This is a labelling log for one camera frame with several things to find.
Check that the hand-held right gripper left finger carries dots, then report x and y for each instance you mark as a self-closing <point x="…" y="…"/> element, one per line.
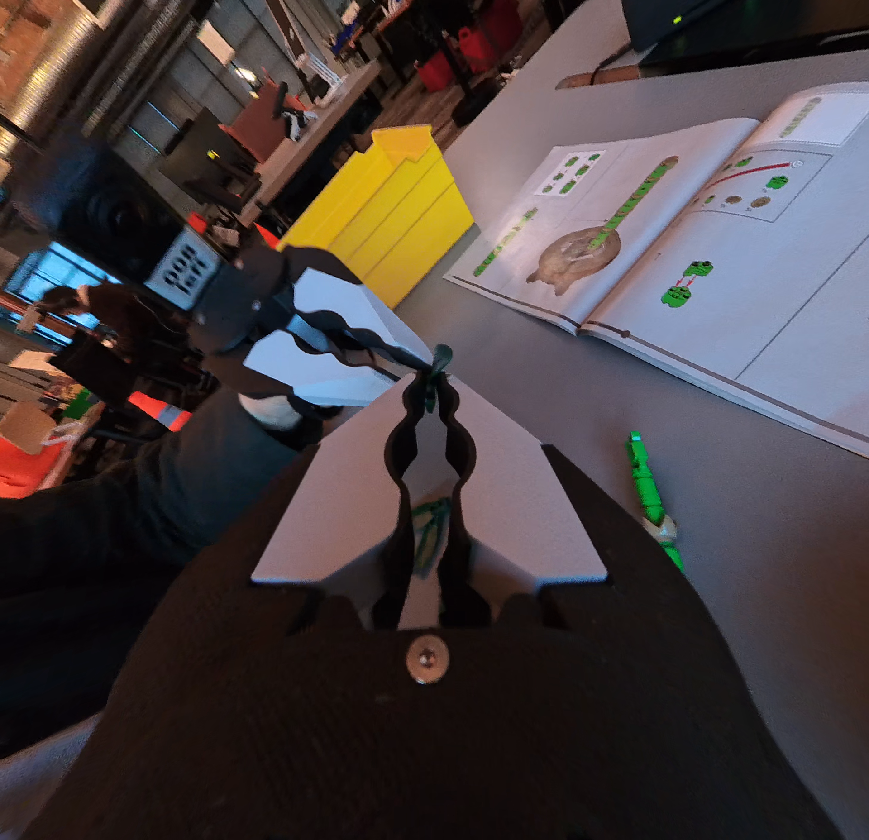
<point x="326" y="514"/>

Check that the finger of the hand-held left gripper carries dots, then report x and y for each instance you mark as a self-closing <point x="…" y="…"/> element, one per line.
<point x="319" y="375"/>
<point x="360" y="310"/>

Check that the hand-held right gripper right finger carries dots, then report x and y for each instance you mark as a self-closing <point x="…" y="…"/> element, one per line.
<point x="529" y="514"/>

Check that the dark green toy leaf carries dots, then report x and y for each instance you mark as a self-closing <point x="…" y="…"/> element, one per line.
<point x="440" y="359"/>

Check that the bright green toy stem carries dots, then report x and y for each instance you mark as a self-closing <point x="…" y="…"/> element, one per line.
<point x="646" y="480"/>

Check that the person's left forearm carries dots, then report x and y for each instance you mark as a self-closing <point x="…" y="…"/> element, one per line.
<point x="136" y="500"/>

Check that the grey desk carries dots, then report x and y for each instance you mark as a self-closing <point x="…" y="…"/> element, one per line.
<point x="747" y="582"/>

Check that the yellow plastic bin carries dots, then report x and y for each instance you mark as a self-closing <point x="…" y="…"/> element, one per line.
<point x="394" y="215"/>

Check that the brown bag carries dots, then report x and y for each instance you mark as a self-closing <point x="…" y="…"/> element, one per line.
<point x="261" y="124"/>

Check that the long grey table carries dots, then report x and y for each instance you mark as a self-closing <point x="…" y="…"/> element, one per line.
<point x="332" y="120"/>

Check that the red bin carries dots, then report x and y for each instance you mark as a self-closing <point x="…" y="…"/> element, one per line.
<point x="436" y="74"/>
<point x="485" y="35"/>

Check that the open instruction booklet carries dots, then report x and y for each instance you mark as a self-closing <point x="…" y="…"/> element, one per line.
<point x="679" y="256"/>

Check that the black box with green lights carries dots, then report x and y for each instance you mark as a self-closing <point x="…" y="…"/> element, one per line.
<point x="713" y="8"/>

